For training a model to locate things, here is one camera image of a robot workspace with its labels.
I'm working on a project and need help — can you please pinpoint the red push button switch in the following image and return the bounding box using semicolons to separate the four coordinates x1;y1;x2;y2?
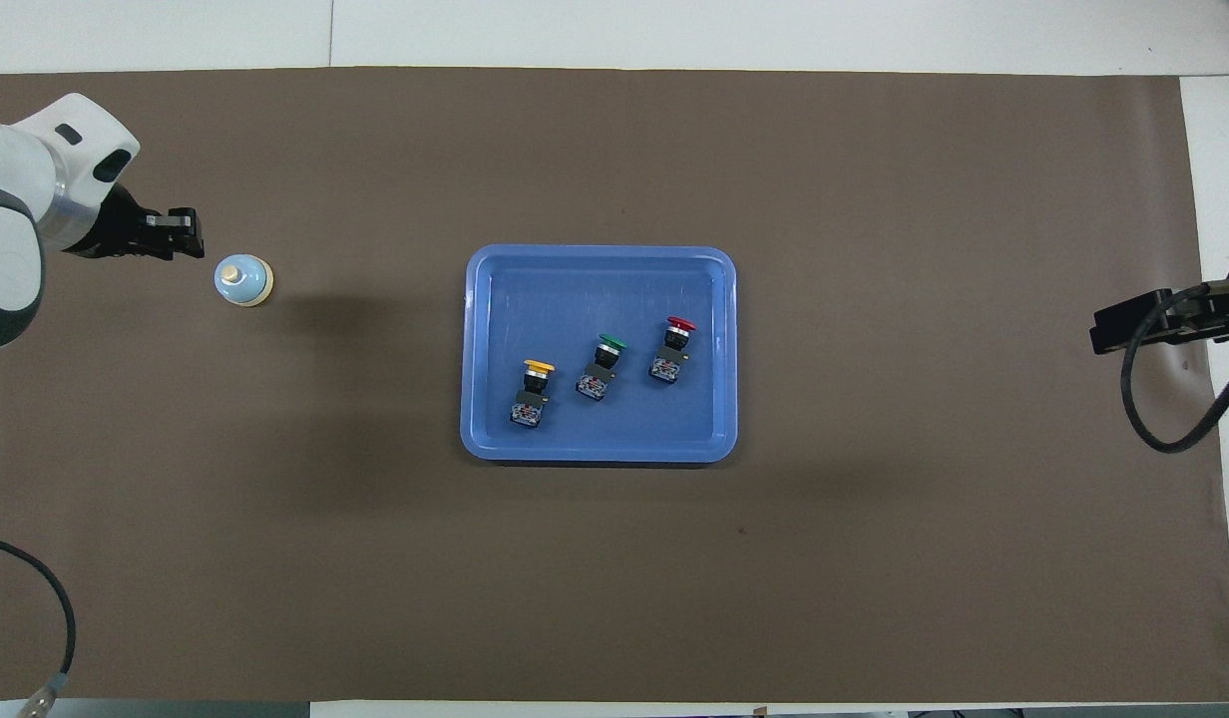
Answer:
647;316;698;388

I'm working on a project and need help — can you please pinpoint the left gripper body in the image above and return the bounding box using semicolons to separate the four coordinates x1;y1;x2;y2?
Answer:
69;183;149;262

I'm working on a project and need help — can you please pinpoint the black cable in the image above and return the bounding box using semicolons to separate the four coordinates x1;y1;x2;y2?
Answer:
1120;282;1229;455
0;533;78;718

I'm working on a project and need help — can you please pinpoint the green push button switch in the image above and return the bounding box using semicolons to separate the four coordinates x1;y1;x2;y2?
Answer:
575;333;628;403

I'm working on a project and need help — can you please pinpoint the blue plastic tray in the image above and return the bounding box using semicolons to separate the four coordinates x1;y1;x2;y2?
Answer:
460;244;739;467

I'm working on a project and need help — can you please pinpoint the yellow push button switch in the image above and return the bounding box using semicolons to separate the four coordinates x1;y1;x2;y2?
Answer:
508;359;557;431

